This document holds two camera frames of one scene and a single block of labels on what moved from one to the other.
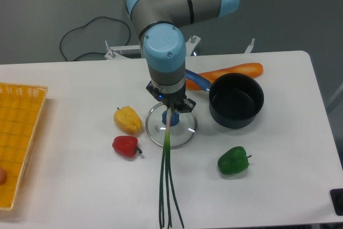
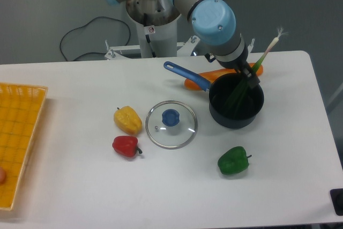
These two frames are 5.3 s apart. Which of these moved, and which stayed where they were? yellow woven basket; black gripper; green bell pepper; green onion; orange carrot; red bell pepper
Moved: black gripper; green onion
Stayed: yellow woven basket; red bell pepper; green bell pepper; orange carrot
